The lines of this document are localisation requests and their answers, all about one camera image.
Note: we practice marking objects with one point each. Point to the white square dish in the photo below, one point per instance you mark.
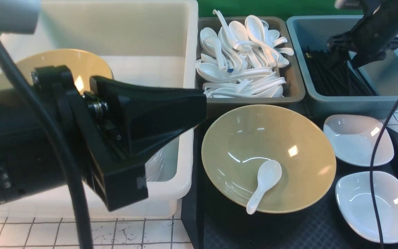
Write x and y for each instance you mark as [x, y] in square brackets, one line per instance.
[353, 138]
[354, 200]

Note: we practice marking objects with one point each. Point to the large white plastic tub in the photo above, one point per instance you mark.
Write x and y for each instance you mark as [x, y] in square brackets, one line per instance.
[144, 42]

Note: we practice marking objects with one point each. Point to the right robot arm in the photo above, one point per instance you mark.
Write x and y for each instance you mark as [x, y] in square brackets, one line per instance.
[370, 38]

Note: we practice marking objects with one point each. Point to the stacked yellow-green bowls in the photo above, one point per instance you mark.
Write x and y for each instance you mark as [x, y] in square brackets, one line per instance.
[82, 64]

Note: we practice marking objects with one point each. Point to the pile of white spoons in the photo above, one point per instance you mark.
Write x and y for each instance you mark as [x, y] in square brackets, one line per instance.
[242, 59]

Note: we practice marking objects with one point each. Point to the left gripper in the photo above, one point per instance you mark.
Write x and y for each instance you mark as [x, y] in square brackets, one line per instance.
[28, 162]

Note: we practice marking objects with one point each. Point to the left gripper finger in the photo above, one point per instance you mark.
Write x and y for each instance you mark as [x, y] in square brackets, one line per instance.
[140, 120]

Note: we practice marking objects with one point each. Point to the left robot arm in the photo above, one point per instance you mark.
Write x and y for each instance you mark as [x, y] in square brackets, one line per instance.
[51, 135]

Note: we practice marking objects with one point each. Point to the pile of black chopsticks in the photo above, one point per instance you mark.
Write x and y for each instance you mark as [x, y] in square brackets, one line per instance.
[335, 78]

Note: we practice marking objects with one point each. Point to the yellow-green noodle bowl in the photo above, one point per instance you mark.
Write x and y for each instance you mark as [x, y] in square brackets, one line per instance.
[241, 140]

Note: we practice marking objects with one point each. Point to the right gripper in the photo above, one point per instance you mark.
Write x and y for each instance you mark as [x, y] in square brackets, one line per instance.
[369, 39]

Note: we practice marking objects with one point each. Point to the white soup spoon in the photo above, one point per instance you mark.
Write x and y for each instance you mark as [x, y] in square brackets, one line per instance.
[269, 173]

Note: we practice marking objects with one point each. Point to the blue-grey chopstick tray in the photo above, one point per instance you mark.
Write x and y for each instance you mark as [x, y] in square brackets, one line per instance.
[313, 32]

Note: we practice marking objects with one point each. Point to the stacked white square dishes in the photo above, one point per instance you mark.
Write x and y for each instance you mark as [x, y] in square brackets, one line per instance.
[153, 167]

